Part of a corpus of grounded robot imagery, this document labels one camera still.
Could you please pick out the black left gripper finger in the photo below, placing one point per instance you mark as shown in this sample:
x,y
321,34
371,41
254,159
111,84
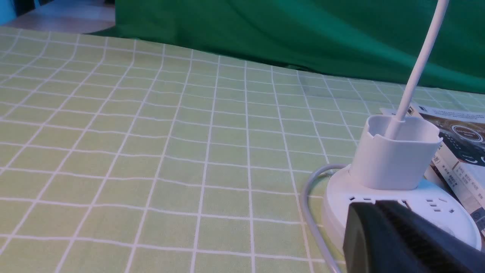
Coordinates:
x,y
385,237

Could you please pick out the book with dark cover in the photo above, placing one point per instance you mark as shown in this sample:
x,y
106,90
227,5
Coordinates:
x,y
458,165

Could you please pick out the green backdrop cloth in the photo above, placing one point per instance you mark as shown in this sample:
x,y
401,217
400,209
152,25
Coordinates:
x,y
364,39

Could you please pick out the green checkered tablecloth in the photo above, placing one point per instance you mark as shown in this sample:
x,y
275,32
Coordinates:
x,y
128,156

